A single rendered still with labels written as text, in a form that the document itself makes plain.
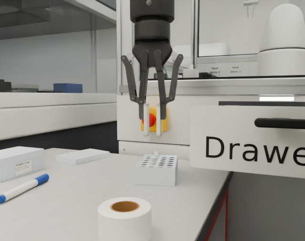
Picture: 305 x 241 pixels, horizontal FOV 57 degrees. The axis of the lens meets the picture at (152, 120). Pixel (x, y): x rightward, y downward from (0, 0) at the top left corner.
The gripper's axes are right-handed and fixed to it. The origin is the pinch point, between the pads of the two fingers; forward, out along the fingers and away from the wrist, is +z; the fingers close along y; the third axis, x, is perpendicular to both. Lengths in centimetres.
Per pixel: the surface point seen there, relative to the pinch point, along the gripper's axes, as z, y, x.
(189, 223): 13.4, -7.9, 19.4
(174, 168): 9.6, -4.7, 3.2
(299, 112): -2.6, -24.3, 14.1
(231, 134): 1.2, -14.7, 11.5
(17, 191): 12.1, 23.3, 13.0
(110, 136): 17, 35, -90
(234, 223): 30.8, -20.7, -19.1
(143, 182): 12.8, 1.5, 3.2
